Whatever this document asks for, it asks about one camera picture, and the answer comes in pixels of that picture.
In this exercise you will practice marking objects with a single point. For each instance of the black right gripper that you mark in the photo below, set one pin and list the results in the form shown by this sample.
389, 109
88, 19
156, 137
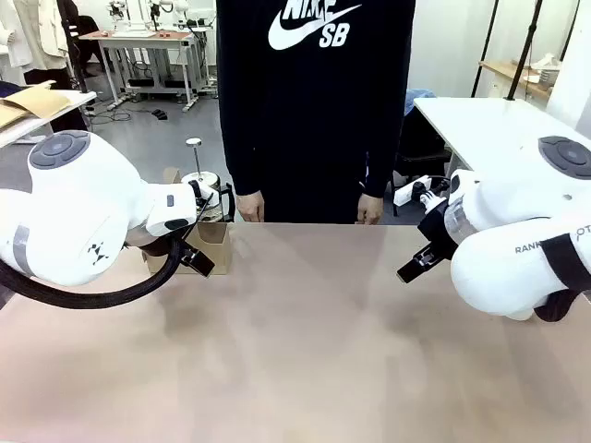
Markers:
438, 228

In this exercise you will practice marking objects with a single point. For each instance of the brown cardboard cup carrier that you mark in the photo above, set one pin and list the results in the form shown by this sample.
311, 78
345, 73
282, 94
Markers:
217, 249

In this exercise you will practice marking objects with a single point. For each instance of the person's right forearm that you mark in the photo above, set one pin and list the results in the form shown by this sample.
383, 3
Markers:
242, 152

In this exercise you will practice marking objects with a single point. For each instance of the person's left forearm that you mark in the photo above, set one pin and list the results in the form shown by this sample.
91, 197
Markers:
381, 157

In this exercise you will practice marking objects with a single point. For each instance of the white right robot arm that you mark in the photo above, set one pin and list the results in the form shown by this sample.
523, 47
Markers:
508, 217

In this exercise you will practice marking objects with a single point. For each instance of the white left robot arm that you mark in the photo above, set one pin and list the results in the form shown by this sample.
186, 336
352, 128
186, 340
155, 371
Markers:
69, 217

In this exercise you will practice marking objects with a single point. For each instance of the person's left hand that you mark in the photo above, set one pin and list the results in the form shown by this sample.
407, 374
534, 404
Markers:
370, 210

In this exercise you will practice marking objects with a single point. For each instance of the person's right hand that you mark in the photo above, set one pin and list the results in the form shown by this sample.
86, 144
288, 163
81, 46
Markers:
251, 207

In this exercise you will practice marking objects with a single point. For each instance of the white power strip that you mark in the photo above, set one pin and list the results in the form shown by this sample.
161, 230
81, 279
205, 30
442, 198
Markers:
406, 193

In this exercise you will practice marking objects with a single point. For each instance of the glass french press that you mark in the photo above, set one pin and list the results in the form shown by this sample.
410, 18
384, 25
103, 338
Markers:
199, 179

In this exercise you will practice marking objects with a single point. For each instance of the black chair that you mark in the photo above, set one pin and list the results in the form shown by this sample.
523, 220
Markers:
422, 147

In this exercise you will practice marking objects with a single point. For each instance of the white side table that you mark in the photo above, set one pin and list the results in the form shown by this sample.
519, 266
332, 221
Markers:
485, 124

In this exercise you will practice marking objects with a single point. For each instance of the blue cloth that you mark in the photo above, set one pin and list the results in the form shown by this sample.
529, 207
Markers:
418, 99

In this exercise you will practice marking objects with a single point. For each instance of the person in black Nike sweatshirt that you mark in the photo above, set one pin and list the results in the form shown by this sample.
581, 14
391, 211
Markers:
314, 115

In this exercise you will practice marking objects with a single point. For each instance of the white table with cardboard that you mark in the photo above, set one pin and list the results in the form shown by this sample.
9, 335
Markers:
69, 99

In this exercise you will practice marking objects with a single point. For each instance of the wooden shelf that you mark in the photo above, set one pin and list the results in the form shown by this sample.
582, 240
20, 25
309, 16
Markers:
512, 74

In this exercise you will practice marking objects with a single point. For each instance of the white workbench with robot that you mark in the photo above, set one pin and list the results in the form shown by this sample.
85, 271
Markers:
148, 41

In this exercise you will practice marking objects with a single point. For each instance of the black tripod pole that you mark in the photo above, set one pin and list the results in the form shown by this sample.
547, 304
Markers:
524, 46
485, 46

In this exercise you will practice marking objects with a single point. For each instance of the brown cardboard sheet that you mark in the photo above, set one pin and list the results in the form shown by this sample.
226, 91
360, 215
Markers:
32, 99

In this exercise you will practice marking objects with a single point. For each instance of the person in white coat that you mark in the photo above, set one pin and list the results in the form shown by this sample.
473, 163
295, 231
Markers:
27, 37

